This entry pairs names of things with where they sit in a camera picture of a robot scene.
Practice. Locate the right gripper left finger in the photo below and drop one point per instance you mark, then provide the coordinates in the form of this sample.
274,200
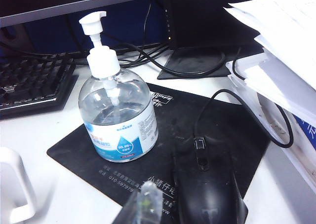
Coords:
123,216

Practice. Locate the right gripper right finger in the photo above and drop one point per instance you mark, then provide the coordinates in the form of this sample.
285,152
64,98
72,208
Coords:
148,204

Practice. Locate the black computer mouse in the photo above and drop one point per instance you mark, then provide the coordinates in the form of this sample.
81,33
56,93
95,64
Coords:
207,189

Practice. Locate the black mouse pad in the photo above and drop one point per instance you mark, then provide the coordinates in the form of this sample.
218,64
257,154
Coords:
172,115

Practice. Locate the clear hand sanitizer pump bottle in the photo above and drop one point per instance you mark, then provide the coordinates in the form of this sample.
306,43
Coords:
118,110

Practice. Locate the black square monitor base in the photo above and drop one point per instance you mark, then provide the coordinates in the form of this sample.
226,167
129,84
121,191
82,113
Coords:
187,63

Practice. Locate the black mechanical keyboard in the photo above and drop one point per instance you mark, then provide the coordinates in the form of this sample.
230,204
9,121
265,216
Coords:
32,81

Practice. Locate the white and blue box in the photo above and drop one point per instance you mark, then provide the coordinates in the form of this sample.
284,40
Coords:
306,132

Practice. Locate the blue partition panel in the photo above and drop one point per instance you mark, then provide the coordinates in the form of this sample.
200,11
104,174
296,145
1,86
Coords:
118,24

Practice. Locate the black HSO monitor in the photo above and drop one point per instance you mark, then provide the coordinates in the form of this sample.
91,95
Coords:
209,16

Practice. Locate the stack of white papers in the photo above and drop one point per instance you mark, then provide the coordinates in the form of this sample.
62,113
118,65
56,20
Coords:
284,36

